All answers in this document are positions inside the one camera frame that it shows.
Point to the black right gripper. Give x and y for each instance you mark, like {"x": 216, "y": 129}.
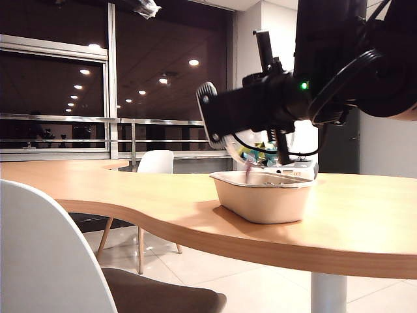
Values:
{"x": 254, "y": 107}

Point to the clear plastic clip jar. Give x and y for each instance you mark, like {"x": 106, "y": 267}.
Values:
{"x": 236, "y": 153}

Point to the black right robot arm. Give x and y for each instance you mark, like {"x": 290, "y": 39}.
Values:
{"x": 325, "y": 39}

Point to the yellow binder clip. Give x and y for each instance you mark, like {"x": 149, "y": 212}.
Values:
{"x": 245, "y": 152}

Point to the white joystick remote controller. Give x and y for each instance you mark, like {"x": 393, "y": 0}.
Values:
{"x": 306, "y": 168}

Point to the dark door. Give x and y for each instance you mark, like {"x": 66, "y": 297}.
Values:
{"x": 342, "y": 146}

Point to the beige plastic tub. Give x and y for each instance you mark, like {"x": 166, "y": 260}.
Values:
{"x": 260, "y": 205}

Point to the white chair with wooden legs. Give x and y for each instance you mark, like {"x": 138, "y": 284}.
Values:
{"x": 156, "y": 162}

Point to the steel window railing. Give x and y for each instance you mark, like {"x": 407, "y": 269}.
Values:
{"x": 130, "y": 122}

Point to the white table leg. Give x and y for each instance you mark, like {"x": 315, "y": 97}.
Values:
{"x": 327, "y": 293}

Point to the white chair with brown cushion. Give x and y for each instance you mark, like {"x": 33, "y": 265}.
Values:
{"x": 42, "y": 244}

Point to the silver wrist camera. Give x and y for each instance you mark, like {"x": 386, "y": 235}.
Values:
{"x": 207, "y": 114}

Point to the white window frame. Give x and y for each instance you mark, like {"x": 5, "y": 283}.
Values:
{"x": 112, "y": 81}

